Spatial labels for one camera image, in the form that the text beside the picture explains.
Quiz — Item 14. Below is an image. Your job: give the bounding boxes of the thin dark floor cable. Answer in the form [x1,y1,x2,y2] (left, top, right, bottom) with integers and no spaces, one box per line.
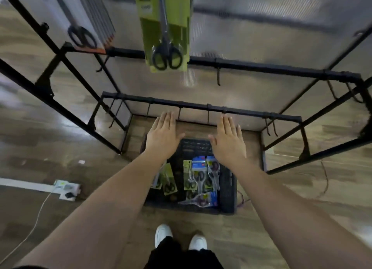
[315,160,329,199]

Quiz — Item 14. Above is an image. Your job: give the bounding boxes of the person's left forearm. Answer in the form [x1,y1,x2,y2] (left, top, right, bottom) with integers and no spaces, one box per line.
[13,150,172,269]

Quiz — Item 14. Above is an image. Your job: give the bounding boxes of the person's left white shoe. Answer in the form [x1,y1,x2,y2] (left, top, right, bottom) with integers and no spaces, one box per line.
[155,224,173,248]

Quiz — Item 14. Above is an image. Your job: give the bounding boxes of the green carded black scissors packet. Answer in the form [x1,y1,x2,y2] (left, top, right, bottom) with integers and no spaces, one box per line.
[133,0,193,73]

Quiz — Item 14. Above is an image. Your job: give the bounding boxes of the purple cable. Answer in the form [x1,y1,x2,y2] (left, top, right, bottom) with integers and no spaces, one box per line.
[236,190,251,208]

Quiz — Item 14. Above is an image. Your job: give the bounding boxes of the person's right forearm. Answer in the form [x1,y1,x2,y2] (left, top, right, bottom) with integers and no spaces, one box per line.
[230,158,372,269]

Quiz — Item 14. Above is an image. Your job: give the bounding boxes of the person's right white shoe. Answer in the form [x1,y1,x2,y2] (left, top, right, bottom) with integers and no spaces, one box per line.
[189,234,208,251]

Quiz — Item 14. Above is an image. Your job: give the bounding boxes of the person's right hand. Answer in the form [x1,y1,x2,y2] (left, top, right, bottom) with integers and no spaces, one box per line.
[208,114,247,167]

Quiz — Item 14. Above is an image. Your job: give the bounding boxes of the black plastic crate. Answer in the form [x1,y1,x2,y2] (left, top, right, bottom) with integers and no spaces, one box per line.
[140,136,238,215]

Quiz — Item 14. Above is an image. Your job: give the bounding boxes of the person's left hand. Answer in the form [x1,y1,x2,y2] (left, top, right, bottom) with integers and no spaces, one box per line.
[144,111,186,159]

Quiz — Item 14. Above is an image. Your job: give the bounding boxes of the white charger cable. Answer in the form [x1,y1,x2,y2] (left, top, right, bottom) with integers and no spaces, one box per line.
[0,186,63,264]

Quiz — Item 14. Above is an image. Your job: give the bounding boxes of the white power strip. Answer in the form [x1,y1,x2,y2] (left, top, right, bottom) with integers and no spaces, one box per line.
[53,179,81,202]

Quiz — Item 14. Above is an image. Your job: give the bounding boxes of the person's black trousers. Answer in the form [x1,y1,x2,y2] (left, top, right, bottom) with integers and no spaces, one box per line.
[144,236,224,269]

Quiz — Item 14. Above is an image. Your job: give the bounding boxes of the white floor cable cover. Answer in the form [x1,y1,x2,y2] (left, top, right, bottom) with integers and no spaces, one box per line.
[0,177,56,193]

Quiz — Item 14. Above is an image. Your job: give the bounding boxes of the black metal display rack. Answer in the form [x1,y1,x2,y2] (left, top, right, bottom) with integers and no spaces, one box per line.
[0,0,372,175]

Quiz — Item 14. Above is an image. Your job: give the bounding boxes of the person's white shoe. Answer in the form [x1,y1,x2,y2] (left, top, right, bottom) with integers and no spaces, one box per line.
[155,224,173,248]
[189,234,208,251]

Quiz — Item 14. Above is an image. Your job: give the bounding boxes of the row of white scissors packets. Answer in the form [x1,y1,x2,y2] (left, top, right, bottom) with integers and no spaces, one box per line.
[35,0,116,55]

